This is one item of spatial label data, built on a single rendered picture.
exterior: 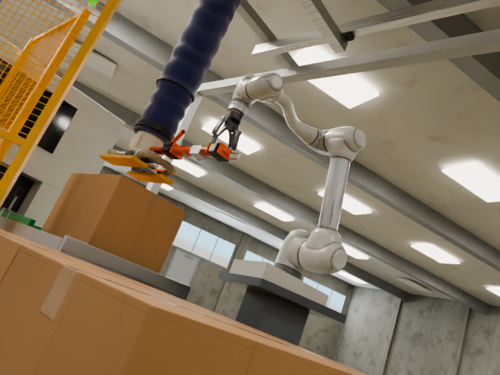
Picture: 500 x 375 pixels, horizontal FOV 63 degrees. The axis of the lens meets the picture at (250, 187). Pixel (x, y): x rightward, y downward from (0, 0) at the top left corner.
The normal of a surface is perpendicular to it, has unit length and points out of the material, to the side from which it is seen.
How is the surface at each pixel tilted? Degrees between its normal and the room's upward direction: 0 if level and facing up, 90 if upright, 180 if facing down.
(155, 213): 90
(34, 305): 90
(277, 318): 90
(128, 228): 90
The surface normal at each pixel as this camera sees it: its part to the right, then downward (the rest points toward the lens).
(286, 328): 0.44, -0.12
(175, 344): 0.72, 0.06
